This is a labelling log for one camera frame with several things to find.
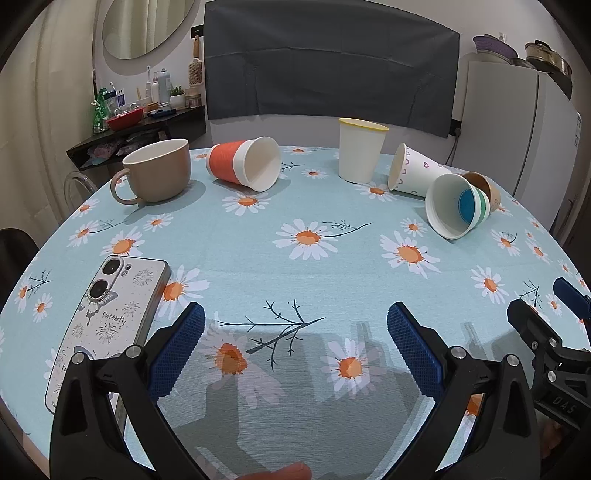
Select white cup yellow rim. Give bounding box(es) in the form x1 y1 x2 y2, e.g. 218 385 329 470
339 117 389 184

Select brown kraft paper cup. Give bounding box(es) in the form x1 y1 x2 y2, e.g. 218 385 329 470
463 172 501 212

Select white cup green band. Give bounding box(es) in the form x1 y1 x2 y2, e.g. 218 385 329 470
425 173 491 241

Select white cup pink hearts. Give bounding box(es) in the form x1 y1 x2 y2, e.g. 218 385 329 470
388 143 452 198

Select orange sleeve paper cup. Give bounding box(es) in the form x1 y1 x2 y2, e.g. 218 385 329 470
205 136 281 192

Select person's left hand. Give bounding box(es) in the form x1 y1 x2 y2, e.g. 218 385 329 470
238 462 312 480

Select white butterfly case smartphone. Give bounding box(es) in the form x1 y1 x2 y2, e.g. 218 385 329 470
45 255 171 412

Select white refrigerator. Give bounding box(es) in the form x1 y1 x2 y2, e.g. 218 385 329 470
452 60 581 229

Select black chair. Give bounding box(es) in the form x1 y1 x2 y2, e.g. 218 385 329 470
0 228 39 307

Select steel pot on fridge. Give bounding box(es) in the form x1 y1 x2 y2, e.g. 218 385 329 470
525 40 573 99

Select transparent chair back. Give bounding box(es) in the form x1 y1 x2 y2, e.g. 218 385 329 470
63 171 98 212

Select blue daisy tablecloth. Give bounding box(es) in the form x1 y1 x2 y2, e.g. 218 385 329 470
1 147 589 479

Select purple pot on fridge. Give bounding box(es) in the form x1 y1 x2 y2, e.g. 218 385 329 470
473 34 518 63

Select beige ceramic mug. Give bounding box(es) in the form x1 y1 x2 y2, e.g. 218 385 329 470
110 138 191 205

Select green glass bottle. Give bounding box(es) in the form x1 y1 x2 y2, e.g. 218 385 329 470
91 88 109 134

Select red bowl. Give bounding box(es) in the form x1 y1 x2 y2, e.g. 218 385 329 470
107 107 143 132

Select beige curtain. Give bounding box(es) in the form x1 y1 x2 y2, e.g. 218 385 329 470
1 1 98 244

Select small potted plant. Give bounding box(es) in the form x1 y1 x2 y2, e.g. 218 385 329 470
169 86 186 110

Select white thermos bottle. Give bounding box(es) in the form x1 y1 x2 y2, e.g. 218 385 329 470
156 68 171 106

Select black power cable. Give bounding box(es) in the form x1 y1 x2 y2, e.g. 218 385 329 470
444 120 463 166

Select black wall shelf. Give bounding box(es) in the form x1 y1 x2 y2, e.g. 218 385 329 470
67 106 206 171

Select oval wall mirror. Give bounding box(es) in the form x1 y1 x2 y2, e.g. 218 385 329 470
102 0 194 60

